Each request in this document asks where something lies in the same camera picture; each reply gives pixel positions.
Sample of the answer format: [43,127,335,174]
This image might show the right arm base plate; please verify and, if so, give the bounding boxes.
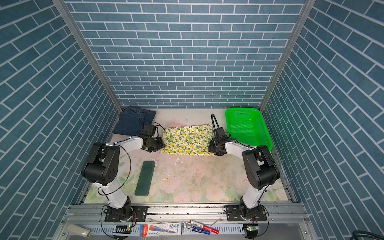
[223,204,267,222]

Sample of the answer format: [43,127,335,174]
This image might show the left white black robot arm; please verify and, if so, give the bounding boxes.
[82,136,165,222]

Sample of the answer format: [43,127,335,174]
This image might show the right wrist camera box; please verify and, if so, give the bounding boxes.
[214,127,228,139]

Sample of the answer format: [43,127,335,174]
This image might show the marker package box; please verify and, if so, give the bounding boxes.
[139,223,183,238]

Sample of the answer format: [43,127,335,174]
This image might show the green plastic basket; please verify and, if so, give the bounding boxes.
[225,108,273,151]

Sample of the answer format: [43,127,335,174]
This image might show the yellow floral skirt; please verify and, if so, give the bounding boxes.
[161,124,214,156]

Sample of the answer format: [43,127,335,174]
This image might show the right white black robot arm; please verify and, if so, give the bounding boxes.
[209,136,280,220]

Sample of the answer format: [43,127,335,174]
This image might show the aluminium front rail frame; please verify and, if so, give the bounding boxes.
[53,201,317,240]

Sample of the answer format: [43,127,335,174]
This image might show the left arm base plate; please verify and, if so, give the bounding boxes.
[103,206,148,223]

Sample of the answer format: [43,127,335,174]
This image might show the blue marker pen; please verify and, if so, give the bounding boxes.
[185,224,211,235]

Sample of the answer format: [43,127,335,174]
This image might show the dark green rectangular board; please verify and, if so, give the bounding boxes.
[135,161,156,197]

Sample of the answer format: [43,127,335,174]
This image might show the dark blue denim skirt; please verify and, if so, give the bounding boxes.
[113,106,156,136]

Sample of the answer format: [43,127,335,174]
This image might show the grey white small device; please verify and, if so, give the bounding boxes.
[67,224,92,238]

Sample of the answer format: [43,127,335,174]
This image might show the black cable bottom right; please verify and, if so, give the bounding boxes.
[351,230,384,240]

